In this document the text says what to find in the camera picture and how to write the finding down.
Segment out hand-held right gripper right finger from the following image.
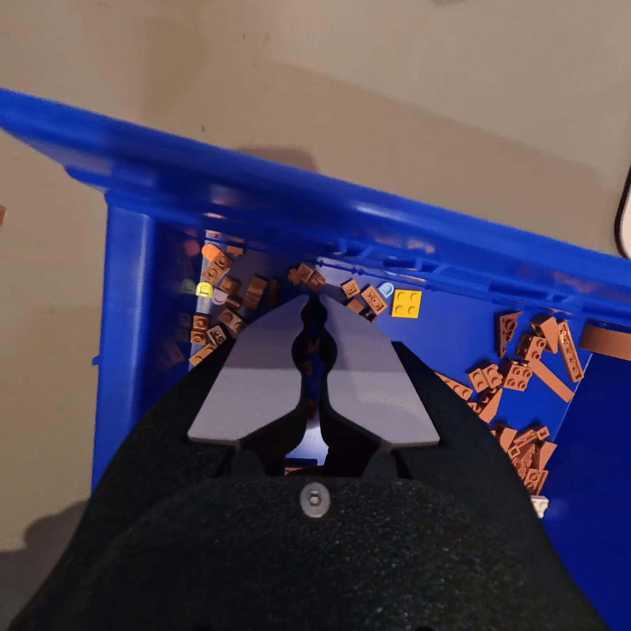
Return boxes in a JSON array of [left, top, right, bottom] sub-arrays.
[[318, 295, 440, 476]]

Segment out yellow square lego plate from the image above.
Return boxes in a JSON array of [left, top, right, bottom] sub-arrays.
[[391, 289, 423, 319]]

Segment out pile of brown lego pieces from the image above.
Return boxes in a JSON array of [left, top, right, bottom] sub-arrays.
[[170, 229, 631, 496]]

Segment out blue plastic parts bin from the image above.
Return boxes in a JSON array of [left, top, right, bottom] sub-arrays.
[[0, 88, 631, 631]]

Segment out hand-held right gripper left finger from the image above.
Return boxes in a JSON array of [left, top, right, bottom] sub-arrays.
[[187, 295, 310, 476]]

